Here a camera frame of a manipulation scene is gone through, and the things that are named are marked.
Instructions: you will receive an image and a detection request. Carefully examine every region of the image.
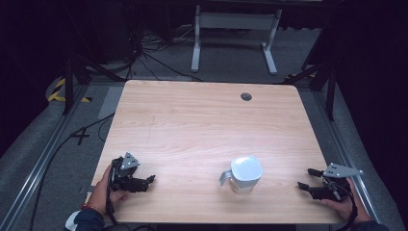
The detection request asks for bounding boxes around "long black floor cable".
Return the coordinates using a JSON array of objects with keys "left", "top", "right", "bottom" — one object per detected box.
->
[{"left": 28, "top": 113, "right": 115, "bottom": 231}]

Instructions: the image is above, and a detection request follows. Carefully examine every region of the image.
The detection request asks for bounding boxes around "grey metal floor rail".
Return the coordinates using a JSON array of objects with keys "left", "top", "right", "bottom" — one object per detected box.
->
[
  {"left": 0, "top": 84, "right": 90, "bottom": 231},
  {"left": 311, "top": 90, "right": 382, "bottom": 223}
]

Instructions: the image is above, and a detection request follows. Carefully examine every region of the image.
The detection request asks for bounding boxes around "black gripper strap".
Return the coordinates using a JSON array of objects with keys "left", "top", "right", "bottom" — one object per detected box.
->
[
  {"left": 335, "top": 182, "right": 359, "bottom": 231},
  {"left": 105, "top": 163, "right": 119, "bottom": 225}
]

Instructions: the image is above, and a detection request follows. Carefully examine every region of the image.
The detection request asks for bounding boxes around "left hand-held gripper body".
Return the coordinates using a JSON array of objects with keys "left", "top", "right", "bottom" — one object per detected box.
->
[{"left": 110, "top": 152, "right": 149, "bottom": 193}]

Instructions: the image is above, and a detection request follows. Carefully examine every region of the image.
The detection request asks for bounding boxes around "black left gripper strap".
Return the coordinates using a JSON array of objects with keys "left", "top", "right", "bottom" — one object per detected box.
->
[{"left": 105, "top": 163, "right": 119, "bottom": 225}]

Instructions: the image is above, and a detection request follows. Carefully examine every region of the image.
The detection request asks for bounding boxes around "bundle of black cables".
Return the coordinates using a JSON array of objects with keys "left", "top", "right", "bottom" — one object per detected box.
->
[{"left": 125, "top": 25, "right": 205, "bottom": 83}]

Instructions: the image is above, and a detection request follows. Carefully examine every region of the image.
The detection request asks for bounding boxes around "yellow black hazard tape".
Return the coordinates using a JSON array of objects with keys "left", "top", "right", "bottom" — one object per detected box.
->
[{"left": 47, "top": 77, "right": 93, "bottom": 104}]

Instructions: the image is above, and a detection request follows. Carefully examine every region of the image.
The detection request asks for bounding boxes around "person's left hand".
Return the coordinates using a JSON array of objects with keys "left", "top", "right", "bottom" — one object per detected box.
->
[{"left": 87, "top": 165, "right": 130, "bottom": 216}]

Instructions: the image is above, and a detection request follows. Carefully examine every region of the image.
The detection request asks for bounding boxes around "person's right hand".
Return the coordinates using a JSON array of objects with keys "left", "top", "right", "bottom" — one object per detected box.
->
[{"left": 319, "top": 177, "right": 372, "bottom": 224}]

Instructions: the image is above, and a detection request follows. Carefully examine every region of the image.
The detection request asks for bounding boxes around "clear pitcher with white lid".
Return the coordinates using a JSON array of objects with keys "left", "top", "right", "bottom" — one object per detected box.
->
[{"left": 218, "top": 155, "right": 264, "bottom": 194}]

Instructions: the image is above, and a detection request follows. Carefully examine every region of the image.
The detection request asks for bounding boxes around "grey floor plate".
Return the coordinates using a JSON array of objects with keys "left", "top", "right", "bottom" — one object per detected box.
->
[{"left": 96, "top": 86, "right": 125, "bottom": 120}]

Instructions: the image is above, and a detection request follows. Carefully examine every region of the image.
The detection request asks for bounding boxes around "red bracelet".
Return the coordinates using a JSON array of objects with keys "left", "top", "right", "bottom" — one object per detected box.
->
[{"left": 80, "top": 203, "right": 104, "bottom": 216}]

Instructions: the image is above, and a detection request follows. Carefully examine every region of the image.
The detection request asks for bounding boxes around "white metal desk frame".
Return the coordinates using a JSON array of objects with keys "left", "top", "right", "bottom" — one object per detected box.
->
[{"left": 191, "top": 4, "right": 283, "bottom": 76}]

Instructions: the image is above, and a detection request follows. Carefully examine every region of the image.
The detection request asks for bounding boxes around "black right gripper strap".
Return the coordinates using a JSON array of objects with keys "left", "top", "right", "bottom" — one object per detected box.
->
[{"left": 335, "top": 182, "right": 359, "bottom": 231}]

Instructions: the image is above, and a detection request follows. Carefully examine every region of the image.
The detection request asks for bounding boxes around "black metal stand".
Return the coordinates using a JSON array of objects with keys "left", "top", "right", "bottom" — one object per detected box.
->
[
  {"left": 282, "top": 59, "right": 339, "bottom": 122},
  {"left": 62, "top": 52, "right": 127, "bottom": 116}
]

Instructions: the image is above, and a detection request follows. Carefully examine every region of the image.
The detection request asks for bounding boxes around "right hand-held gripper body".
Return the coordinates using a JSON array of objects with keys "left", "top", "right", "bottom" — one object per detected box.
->
[{"left": 309, "top": 163, "right": 365, "bottom": 202}]

